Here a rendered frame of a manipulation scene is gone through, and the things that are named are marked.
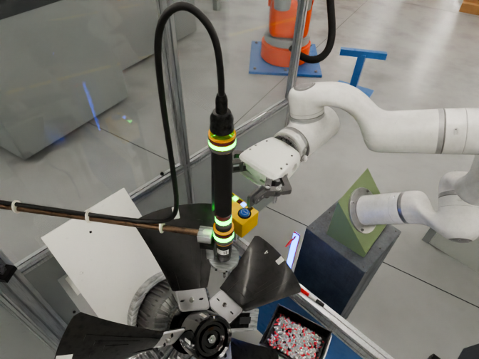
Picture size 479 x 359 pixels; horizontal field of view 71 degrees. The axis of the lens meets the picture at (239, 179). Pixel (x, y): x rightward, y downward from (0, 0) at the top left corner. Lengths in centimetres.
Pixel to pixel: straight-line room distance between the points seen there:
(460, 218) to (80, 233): 113
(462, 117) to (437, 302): 206
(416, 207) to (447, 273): 162
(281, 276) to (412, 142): 59
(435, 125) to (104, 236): 90
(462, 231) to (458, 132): 54
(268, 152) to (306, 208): 216
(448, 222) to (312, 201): 179
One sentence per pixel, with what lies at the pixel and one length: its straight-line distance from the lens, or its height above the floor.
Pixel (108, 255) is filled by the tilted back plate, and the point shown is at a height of 125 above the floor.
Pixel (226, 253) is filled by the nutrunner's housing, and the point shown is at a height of 149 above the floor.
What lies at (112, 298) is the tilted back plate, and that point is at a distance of 112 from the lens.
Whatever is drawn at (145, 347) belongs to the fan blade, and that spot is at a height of 125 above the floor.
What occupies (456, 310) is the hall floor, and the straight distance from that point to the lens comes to 274.
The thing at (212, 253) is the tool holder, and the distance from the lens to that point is 76.
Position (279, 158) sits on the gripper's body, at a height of 168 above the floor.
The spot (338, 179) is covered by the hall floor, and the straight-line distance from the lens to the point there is 315.
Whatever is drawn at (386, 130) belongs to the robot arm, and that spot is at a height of 173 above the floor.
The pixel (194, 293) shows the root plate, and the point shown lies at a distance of 96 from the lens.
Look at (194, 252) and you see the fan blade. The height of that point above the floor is 136.
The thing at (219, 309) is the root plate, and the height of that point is 119.
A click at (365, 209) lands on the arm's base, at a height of 113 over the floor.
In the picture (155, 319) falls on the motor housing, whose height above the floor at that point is 118.
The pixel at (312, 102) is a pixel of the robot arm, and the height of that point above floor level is 175.
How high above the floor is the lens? 213
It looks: 45 degrees down
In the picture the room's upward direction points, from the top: 2 degrees clockwise
